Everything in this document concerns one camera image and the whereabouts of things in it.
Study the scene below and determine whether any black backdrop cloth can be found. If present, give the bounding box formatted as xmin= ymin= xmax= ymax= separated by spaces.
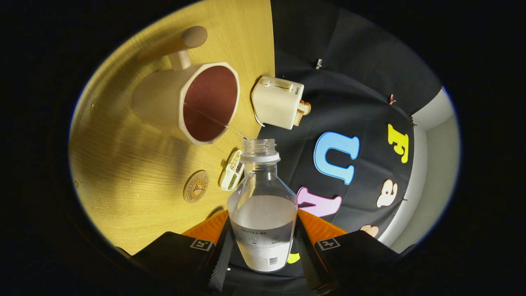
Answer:
xmin=218 ymin=0 xmax=442 ymax=296

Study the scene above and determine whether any wooden table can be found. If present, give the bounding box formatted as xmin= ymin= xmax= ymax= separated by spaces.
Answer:
xmin=68 ymin=0 xmax=276 ymax=255

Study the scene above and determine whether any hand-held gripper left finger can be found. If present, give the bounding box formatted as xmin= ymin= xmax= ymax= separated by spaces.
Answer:
xmin=131 ymin=210 xmax=235 ymax=293

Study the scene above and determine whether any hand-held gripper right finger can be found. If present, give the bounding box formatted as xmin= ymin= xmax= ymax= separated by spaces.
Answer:
xmin=293 ymin=209 xmax=401 ymax=293

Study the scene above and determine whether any beige cup with wooden handle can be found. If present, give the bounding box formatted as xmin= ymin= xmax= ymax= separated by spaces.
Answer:
xmin=131 ymin=25 xmax=241 ymax=146

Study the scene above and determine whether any white divided bean dish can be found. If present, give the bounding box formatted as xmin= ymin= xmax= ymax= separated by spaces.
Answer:
xmin=221 ymin=149 xmax=245 ymax=192

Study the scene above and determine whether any round wooden coaster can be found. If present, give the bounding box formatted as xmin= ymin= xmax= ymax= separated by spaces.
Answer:
xmin=183 ymin=170 xmax=209 ymax=203

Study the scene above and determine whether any clear plastic juice bottle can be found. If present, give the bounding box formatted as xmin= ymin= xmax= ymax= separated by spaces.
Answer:
xmin=227 ymin=139 xmax=298 ymax=273

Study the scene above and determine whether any cream toaster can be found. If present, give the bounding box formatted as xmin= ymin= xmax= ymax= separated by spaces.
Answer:
xmin=251 ymin=76 xmax=305 ymax=130

